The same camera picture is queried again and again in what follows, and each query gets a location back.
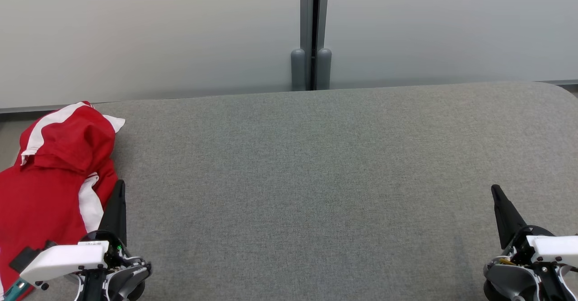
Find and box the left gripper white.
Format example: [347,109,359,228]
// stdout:
[20,180,127,284]

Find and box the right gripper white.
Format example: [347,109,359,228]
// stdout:
[491,184,578,268]

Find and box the red basketball jersey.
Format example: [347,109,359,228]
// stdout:
[0,159,119,295]

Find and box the teal cable connector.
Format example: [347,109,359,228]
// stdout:
[4,277,33,301]

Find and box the grey cylindrical post foot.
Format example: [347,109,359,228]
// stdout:
[291,48,307,92]
[316,47,332,90]

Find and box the grey partition door post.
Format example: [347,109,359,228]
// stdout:
[300,0,331,91]

